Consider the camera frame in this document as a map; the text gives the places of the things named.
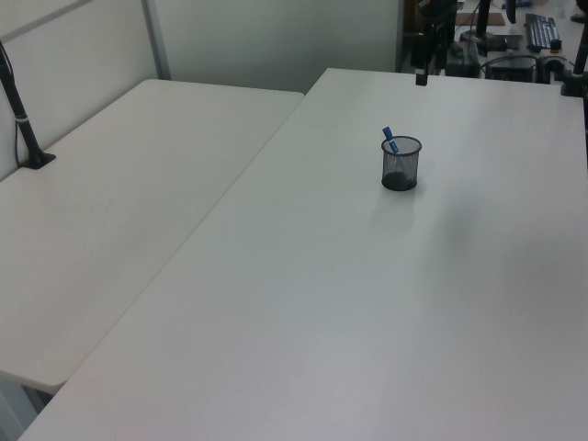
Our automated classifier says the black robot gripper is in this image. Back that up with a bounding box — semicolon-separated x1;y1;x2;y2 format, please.
411;0;458;87

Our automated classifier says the thin black cable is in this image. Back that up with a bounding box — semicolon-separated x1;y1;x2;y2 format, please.
12;119;27;167

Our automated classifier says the blue marker pen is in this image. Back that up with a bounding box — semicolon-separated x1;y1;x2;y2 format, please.
381;126;400;155

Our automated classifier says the black monitor stand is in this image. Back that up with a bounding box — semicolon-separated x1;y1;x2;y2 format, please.
461;0;509;52

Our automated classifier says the white folding side table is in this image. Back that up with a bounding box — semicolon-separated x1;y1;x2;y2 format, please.
0;78;307;388

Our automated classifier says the black camera stand with clamp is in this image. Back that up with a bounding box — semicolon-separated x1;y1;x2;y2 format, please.
559;31;588;98

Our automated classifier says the black computer keyboard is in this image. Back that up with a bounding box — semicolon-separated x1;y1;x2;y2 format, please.
524;13;562;53

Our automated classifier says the black camera stand with white band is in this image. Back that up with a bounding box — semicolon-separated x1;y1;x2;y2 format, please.
0;39;57;171

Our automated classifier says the grey metal partition post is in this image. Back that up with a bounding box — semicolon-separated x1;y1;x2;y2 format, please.
140;0;173;81

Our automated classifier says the black mesh pen cup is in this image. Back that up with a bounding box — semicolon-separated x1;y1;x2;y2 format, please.
379;134;423;191

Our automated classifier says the black electronics box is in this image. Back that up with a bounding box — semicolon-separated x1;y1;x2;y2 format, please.
485;50;539;83

